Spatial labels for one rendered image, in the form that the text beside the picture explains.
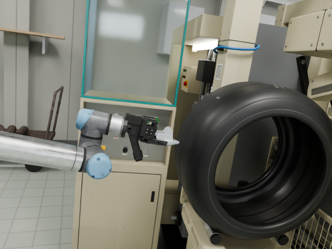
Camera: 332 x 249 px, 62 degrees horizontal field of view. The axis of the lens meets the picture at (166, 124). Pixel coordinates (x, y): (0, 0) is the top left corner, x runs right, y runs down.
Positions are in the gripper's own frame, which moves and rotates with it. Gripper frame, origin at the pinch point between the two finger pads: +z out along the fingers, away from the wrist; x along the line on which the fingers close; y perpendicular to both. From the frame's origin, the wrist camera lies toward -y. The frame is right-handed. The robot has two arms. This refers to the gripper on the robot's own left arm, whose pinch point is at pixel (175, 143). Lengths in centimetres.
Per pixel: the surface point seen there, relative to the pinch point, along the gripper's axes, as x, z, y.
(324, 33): 1, 44, 52
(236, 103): -9.5, 14.3, 20.3
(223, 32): 37, 19, 48
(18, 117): 317, -151, -93
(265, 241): 4, 53, -37
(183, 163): -5.4, 3.4, -5.0
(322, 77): 14, 60, 38
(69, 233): 122, -38, -129
